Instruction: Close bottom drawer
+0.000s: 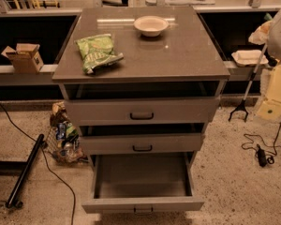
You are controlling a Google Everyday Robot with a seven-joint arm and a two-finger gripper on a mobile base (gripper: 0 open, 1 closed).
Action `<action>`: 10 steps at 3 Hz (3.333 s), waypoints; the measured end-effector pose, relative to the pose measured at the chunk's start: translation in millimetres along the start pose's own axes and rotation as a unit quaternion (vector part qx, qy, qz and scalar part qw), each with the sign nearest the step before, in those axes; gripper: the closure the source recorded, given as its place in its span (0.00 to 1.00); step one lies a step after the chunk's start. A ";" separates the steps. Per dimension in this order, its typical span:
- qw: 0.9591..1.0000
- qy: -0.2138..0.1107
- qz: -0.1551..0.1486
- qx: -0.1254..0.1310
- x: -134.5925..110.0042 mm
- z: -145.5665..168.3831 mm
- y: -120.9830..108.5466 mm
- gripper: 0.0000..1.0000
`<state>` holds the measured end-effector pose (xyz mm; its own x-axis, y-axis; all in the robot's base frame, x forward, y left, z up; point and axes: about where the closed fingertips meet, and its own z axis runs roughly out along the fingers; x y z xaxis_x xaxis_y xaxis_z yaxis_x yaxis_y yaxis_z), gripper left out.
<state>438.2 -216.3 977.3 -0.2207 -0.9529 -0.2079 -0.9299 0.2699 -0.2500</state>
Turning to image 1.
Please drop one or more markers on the grey bottom drawer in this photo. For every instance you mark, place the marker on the grey bottom drawer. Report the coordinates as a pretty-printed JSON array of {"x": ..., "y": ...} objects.
[{"x": 142, "y": 184}]

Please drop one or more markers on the grey drawer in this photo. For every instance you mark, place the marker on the grey drawer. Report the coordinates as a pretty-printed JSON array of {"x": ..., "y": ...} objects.
[
  {"x": 142, "y": 184},
  {"x": 141, "y": 111},
  {"x": 151, "y": 138}
]

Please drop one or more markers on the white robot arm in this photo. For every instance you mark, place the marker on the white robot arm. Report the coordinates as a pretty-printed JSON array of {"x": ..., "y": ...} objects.
[{"x": 269, "y": 33}]

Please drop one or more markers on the grey drawer cabinet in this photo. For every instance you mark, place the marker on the grey drawer cabinet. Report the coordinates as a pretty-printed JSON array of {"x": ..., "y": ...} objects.
[{"x": 181, "y": 62}]

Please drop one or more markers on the grey top drawer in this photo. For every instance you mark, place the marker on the grey top drawer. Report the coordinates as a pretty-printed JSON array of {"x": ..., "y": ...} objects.
[{"x": 141, "y": 111}]

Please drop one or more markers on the grey middle drawer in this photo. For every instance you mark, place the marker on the grey middle drawer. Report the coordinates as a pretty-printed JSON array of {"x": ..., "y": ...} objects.
[{"x": 151, "y": 138}]

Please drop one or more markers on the green chip bag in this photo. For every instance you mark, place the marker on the green chip bag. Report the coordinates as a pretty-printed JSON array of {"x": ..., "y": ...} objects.
[{"x": 97, "y": 52}]

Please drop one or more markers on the white paper bowl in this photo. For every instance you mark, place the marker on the white paper bowl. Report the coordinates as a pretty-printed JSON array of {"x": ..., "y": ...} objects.
[{"x": 151, "y": 26}]

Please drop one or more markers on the grabber reacher tool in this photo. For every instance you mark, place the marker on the grabber reacher tool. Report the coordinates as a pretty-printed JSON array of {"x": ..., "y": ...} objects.
[{"x": 241, "y": 107}]

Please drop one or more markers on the white takeout container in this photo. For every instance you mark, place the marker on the white takeout container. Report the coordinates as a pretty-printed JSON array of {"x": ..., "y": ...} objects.
[{"x": 246, "y": 58}]

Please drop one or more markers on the brown cardboard box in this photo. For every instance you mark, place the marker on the brown cardboard box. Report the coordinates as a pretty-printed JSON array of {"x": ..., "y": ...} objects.
[{"x": 25, "y": 58}]

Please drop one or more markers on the black metal pole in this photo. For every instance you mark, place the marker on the black metal pole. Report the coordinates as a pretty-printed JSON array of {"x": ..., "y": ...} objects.
[{"x": 13, "y": 199}]

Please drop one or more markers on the wire basket of trash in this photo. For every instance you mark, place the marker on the wire basket of trash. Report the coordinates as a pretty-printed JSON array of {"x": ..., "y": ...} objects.
[{"x": 62, "y": 141}]

